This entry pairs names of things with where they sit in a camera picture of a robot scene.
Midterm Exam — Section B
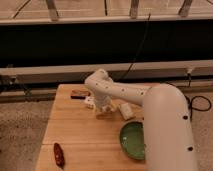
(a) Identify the green ceramic bowl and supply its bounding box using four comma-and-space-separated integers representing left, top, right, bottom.
119, 121, 145, 160

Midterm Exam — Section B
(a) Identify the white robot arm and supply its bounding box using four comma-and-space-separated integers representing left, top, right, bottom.
84, 69, 199, 171

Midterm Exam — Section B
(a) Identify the black hanging cable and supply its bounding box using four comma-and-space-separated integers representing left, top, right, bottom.
116, 12, 152, 82

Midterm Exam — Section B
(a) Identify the black coiled floor cable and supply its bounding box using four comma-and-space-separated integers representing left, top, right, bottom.
184, 95, 213, 122

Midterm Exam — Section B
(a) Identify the red chili pepper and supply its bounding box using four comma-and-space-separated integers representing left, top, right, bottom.
54, 143, 65, 168

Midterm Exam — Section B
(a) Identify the brown rectangular block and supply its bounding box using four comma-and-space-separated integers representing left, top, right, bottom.
71, 90, 90, 99

